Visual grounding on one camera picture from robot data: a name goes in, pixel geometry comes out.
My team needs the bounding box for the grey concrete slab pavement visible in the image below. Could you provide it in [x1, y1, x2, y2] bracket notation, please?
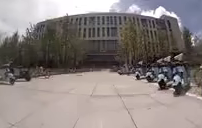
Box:
[0, 69, 202, 128]

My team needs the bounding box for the dark parked scooter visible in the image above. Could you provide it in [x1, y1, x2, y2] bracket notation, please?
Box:
[13, 65, 33, 82]

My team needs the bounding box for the row of trees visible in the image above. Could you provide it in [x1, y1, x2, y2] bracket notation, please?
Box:
[0, 14, 202, 73]

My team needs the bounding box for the pale kerb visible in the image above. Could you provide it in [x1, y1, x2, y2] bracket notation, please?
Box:
[145, 78, 202, 104]

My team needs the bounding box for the large curved grey building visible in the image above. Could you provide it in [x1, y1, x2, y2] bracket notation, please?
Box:
[34, 12, 186, 68]

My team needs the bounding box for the row of parked scooters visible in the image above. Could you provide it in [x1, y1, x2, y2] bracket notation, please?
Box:
[117, 59, 192, 98]

